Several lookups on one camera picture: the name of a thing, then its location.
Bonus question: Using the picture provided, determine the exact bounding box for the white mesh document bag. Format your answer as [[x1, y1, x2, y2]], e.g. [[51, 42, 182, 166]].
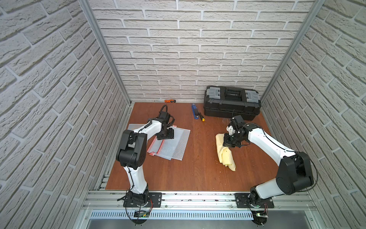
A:
[[127, 124, 145, 130], [159, 127, 190, 161]]

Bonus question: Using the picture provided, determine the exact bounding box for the aluminium front rail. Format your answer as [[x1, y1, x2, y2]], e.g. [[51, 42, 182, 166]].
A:
[[82, 190, 317, 211]]

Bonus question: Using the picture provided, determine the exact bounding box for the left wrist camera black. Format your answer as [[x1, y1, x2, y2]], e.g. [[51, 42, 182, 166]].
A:
[[157, 111, 175, 128]]

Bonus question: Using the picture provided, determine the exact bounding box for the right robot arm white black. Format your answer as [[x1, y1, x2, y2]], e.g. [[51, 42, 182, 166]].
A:
[[223, 123, 315, 208]]

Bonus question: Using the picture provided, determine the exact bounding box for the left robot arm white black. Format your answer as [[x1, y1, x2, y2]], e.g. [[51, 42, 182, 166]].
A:
[[116, 118, 175, 207]]

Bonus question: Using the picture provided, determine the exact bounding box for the black plastic toolbox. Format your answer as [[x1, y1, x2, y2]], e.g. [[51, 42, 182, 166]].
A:
[[204, 85, 261, 121]]

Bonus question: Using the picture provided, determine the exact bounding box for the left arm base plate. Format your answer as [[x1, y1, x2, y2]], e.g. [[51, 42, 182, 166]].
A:
[[122, 192, 163, 208]]

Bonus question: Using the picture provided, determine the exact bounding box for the orange black utility knife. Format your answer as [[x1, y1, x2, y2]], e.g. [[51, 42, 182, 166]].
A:
[[165, 99, 176, 103]]

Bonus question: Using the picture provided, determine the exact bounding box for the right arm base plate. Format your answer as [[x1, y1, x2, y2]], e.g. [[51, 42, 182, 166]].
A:
[[234, 192, 274, 209]]

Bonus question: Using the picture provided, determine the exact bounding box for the black yellow screwdriver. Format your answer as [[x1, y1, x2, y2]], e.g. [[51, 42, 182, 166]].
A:
[[198, 112, 205, 122]]

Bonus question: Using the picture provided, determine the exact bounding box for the yellow cleaning cloth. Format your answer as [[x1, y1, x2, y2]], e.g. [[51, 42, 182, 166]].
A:
[[215, 134, 236, 172]]

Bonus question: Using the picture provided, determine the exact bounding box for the red zipper mesh document bag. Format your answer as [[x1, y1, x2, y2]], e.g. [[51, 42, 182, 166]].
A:
[[147, 136, 165, 156]]

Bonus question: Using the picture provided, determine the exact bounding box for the blue tool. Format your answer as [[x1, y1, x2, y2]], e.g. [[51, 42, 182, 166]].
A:
[[192, 104, 200, 119]]

